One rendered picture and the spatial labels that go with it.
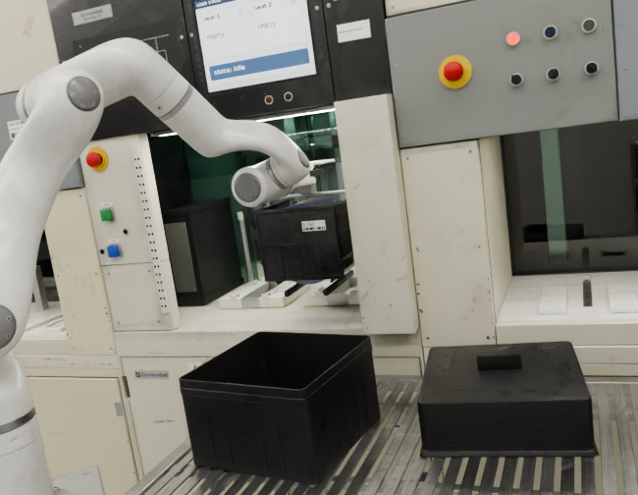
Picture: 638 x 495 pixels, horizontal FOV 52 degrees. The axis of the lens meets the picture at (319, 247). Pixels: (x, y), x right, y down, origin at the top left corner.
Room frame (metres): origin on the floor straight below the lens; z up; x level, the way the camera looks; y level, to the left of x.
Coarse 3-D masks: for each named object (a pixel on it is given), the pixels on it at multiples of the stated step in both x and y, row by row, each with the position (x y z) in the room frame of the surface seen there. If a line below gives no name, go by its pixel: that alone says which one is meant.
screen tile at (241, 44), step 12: (216, 12) 1.62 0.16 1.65; (228, 12) 1.61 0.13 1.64; (204, 24) 1.63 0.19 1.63; (216, 24) 1.62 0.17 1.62; (228, 24) 1.61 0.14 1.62; (240, 24) 1.60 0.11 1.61; (204, 36) 1.63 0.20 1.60; (240, 36) 1.60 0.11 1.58; (216, 48) 1.62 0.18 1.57; (228, 48) 1.61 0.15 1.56; (240, 48) 1.60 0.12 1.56; (252, 48) 1.59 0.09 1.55
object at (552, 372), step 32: (448, 352) 1.30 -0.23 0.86; (480, 352) 1.28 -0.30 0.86; (512, 352) 1.25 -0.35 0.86; (544, 352) 1.23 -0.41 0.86; (448, 384) 1.14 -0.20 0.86; (480, 384) 1.12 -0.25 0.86; (512, 384) 1.10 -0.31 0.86; (544, 384) 1.08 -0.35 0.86; (576, 384) 1.06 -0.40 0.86; (448, 416) 1.06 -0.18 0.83; (480, 416) 1.05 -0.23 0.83; (512, 416) 1.03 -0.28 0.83; (544, 416) 1.02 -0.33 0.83; (576, 416) 1.01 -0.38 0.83; (448, 448) 1.06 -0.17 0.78; (480, 448) 1.05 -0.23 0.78; (512, 448) 1.03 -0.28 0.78; (544, 448) 1.02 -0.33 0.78; (576, 448) 1.01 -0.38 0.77
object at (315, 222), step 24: (312, 192) 1.64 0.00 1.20; (336, 192) 1.62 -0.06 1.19; (264, 216) 1.60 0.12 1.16; (288, 216) 1.57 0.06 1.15; (312, 216) 1.55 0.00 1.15; (336, 216) 1.53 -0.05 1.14; (264, 240) 1.60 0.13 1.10; (288, 240) 1.58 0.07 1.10; (312, 240) 1.55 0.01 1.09; (336, 240) 1.53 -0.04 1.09; (264, 264) 1.61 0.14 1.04; (288, 264) 1.58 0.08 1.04; (312, 264) 1.56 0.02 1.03; (336, 264) 1.53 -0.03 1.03; (336, 288) 1.60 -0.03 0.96
